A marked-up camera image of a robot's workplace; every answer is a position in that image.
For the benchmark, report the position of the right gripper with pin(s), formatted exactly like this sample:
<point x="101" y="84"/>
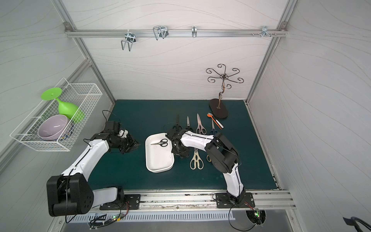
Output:
<point x="178" y="144"/>

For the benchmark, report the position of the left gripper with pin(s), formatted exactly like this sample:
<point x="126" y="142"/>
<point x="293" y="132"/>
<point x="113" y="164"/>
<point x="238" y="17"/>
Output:
<point x="127" y="143"/>

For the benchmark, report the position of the small black handled scissors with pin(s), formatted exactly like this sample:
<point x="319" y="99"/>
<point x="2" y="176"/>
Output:
<point x="162" y="143"/>

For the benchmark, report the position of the black handled steel scissors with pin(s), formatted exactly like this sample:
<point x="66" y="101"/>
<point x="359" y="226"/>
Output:
<point x="188" y="127"/>

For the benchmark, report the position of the pink scissors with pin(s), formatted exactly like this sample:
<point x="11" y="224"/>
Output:
<point x="200" y="128"/>

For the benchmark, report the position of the white storage box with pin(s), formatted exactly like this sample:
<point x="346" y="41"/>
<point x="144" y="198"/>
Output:
<point x="158" y="159"/>

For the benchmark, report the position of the cream white scissors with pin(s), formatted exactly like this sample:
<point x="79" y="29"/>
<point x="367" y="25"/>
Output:
<point x="196" y="162"/>

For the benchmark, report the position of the blue yellow handled scissors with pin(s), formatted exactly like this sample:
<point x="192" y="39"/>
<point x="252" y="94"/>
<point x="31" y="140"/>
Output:
<point x="212" y="131"/>

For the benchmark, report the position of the large black scissors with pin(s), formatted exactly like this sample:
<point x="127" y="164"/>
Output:
<point x="177" y="125"/>

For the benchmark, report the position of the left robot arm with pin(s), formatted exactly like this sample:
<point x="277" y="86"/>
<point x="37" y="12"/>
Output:
<point x="70" y="193"/>

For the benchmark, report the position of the orange spoon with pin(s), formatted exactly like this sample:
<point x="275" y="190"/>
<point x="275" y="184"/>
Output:
<point x="214" y="120"/>

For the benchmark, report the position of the brown metal hook stand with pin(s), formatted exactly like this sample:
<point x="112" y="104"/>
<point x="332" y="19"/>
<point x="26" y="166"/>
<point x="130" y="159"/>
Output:
<point x="216" y="105"/>

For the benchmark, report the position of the green plastic goblet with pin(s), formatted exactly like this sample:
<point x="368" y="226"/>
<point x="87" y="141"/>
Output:
<point x="70" y="110"/>

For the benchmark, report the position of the lilac bowl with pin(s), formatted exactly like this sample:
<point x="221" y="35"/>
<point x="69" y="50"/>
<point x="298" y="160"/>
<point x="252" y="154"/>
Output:
<point x="52" y="128"/>

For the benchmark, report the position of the white vent strip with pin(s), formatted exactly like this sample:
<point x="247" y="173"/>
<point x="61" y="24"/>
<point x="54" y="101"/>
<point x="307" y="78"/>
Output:
<point x="136" y="216"/>

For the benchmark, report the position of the looped metal hook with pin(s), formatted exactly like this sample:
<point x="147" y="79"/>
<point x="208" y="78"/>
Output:
<point x="160" y="32"/>

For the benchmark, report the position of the double prong metal hook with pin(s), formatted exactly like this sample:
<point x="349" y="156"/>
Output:
<point x="128" y="41"/>

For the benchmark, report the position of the small metal hook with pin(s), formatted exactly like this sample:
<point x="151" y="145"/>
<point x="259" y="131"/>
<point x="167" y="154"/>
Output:
<point x="194" y="31"/>

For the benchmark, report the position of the round black fan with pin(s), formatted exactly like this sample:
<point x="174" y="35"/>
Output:
<point x="256" y="216"/>

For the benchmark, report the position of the right end metal hook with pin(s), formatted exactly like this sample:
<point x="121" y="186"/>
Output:
<point x="264" y="33"/>

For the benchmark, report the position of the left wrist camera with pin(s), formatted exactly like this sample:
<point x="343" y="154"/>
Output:
<point x="114" y="127"/>

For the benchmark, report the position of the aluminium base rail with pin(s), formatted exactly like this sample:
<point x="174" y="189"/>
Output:
<point x="210" y="200"/>

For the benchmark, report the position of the white wire basket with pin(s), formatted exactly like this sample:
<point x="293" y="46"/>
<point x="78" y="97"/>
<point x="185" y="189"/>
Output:
<point x="84" y="95"/>

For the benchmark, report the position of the aluminium top rail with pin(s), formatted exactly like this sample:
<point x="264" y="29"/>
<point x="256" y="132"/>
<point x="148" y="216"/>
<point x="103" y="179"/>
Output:
<point x="217" y="33"/>

